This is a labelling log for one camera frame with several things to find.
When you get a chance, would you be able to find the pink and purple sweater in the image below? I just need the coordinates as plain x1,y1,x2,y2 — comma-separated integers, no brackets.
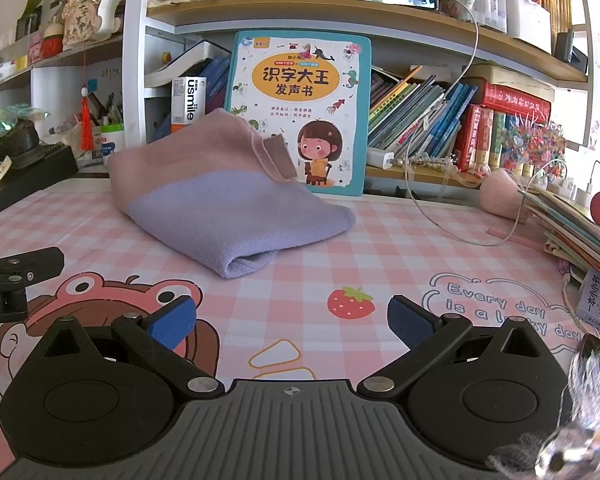
108,110,355,278

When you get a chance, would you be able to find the pink checkered desk mat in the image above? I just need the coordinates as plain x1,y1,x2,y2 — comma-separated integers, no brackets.
0,180,583,473

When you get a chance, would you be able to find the red tassel ornament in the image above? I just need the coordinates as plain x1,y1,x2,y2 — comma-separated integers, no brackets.
81,86,94,152

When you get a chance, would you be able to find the pink plush ball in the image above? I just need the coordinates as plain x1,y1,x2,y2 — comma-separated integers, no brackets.
478,168,528,223

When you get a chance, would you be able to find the white jar green lid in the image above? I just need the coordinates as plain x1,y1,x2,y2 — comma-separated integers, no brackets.
100,124,125,165

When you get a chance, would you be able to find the stack of picture books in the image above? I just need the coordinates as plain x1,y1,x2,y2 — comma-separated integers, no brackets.
518,188,600,272

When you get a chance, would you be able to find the white power adapter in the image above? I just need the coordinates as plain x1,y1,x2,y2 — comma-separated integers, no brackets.
366,148,394,170

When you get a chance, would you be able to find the row of upright books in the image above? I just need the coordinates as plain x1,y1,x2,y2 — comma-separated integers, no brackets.
367,65,477,159

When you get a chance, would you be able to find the usmile toothbrush box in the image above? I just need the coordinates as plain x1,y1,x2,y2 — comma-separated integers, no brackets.
171,77,207,132

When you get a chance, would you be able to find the red thick dictionary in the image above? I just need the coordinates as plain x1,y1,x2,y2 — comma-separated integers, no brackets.
462,77,552,124

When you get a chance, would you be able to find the floral fabric bag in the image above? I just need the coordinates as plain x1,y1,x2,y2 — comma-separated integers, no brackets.
62,0,123,49

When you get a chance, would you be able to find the teal children's sound book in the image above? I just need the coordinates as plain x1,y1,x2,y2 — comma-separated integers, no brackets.
224,29,372,196

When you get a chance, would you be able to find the white bookshelf frame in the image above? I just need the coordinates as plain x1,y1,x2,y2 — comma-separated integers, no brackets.
122,0,148,148

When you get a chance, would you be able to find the white charging cable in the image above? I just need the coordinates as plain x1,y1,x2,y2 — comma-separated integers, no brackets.
403,0,531,248

